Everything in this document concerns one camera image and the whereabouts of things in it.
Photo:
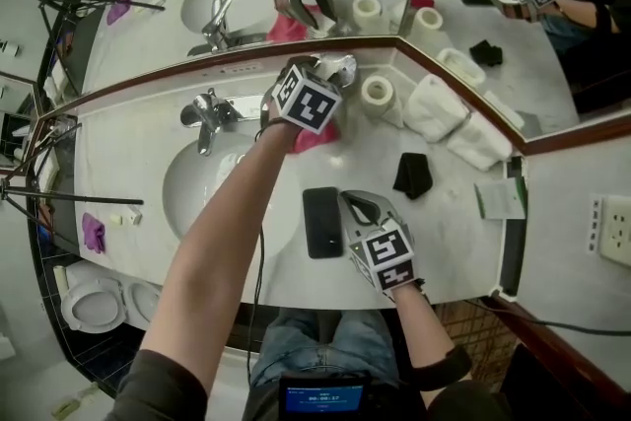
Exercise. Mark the chrome faucet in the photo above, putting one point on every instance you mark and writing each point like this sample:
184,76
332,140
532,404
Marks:
207,116

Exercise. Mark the narrow wood-framed mirror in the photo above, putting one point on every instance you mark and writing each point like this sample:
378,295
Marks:
493,15

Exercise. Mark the person's right forearm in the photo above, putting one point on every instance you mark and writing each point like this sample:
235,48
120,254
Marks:
421,330

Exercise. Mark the purple cloth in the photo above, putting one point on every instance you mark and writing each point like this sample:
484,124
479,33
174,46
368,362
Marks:
92,231

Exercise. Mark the white toilet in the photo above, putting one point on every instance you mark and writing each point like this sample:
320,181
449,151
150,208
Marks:
106,301

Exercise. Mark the clear glass tumbler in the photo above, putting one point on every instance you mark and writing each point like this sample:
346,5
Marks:
61,125

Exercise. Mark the long black tray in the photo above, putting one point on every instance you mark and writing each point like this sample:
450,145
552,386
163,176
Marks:
512,251

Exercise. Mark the black armband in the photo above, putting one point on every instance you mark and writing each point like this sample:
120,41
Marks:
441,370

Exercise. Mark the small white box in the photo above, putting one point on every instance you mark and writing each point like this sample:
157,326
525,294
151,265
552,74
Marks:
134,214

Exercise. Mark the chest-mounted screen device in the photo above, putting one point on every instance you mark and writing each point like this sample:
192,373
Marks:
323,397

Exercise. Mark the small cream bar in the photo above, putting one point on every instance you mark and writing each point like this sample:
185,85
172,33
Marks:
116,219

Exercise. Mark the white green sign card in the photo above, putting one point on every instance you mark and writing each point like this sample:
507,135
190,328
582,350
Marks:
500,199

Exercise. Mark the white wall power socket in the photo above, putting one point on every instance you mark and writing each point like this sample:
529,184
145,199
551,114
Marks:
613,224

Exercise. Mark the person's blue jeans legs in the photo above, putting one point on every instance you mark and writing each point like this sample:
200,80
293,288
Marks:
320,340

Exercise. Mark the white amenity tray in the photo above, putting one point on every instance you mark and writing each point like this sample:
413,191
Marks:
47,170

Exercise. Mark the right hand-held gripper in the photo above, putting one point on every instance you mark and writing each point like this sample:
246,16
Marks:
387,256

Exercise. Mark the red cloth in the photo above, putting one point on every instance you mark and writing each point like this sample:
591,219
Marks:
315,139

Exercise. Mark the dark wooden door frame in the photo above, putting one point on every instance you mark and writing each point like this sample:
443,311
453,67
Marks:
567,360

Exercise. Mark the toilet paper roll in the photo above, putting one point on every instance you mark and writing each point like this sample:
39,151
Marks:
377,94

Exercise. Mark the black tripod stand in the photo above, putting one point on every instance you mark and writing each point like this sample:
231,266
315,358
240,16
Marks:
74,198

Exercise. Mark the black smartphone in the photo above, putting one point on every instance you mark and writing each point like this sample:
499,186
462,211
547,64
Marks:
323,222

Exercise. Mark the cream paper roll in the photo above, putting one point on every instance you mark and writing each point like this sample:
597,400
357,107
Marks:
60,278

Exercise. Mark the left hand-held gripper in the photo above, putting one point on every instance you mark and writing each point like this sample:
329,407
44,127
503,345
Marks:
308,103

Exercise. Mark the person's dark shirt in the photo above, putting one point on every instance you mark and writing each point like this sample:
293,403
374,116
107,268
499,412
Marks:
158,389

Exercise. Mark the white sink basin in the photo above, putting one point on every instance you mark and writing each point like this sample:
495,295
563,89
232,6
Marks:
197,202

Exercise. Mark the white folded towel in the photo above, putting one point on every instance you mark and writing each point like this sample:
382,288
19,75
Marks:
480,140
436,108

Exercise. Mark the person's left forearm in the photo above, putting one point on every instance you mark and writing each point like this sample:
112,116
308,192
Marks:
222,222

